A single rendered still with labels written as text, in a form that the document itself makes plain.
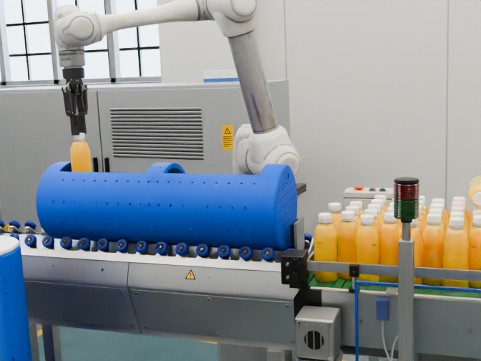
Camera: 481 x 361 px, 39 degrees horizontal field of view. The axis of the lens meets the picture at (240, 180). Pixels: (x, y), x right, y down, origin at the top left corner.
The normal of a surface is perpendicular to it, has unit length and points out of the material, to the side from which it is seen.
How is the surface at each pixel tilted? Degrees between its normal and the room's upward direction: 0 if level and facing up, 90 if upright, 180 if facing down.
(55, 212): 94
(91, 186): 56
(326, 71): 90
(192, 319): 110
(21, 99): 90
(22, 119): 90
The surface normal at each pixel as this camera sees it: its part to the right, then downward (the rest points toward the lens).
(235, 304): -0.29, 0.50
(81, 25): 0.26, 0.18
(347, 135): -0.44, 0.18
